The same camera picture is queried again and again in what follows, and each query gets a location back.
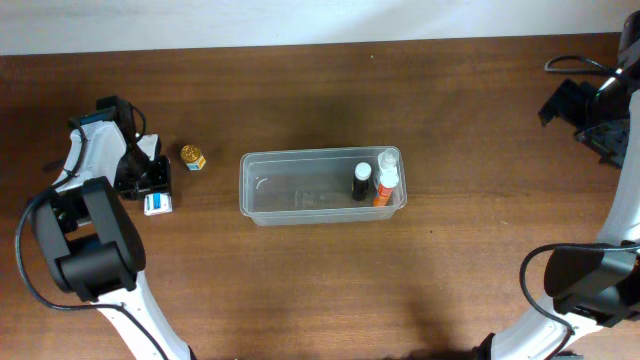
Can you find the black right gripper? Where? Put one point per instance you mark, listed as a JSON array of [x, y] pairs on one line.
[[575, 106]]

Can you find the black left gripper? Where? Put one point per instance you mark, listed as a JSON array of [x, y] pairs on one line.
[[151, 179]]

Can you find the white Panadol medicine box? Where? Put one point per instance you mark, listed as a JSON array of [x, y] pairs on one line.
[[157, 203]]

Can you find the small gold-lidded balm jar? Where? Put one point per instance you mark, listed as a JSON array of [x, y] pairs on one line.
[[193, 157]]

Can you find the orange tube with white cap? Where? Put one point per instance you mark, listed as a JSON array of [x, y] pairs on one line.
[[384, 190]]

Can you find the white plastic bottle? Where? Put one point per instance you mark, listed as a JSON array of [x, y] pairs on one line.
[[386, 171]]

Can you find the dark syrup bottle white cap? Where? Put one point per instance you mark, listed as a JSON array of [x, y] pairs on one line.
[[360, 183]]

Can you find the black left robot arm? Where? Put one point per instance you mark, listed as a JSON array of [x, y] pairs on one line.
[[90, 245]]

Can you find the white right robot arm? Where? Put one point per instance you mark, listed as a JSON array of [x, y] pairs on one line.
[[578, 289]]

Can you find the clear plastic container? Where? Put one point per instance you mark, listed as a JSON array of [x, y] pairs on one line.
[[313, 186]]

